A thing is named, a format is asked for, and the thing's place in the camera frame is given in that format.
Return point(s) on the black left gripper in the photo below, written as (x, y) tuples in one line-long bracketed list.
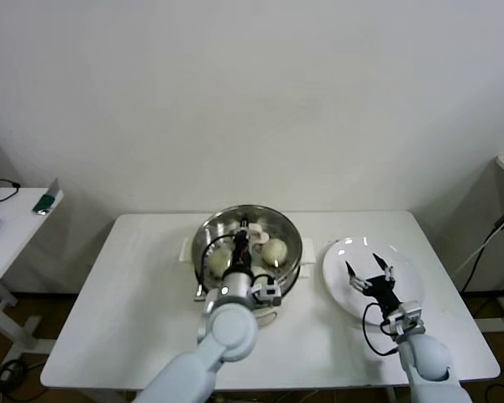
[(240, 256)]

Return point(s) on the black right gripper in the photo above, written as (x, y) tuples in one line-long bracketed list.
[(380, 291)]

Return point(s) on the round glass pot lid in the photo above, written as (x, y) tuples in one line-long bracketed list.
[(277, 226)]

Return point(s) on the white steamed baozi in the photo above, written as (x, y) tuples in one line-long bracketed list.
[(218, 262), (275, 252)]

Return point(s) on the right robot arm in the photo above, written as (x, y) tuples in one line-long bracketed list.
[(424, 357)]

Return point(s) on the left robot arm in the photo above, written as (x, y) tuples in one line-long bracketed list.
[(231, 331)]

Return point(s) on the stainless steel steamer basket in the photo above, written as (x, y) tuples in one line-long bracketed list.
[(296, 268)]

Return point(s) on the white round plate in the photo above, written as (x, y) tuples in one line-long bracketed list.
[(407, 273)]

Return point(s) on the white electric cooker pot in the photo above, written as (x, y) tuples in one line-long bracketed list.
[(269, 317)]

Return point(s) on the green and silver card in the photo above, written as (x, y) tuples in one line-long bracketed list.
[(46, 203)]

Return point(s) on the white side table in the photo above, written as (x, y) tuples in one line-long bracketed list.
[(21, 218)]

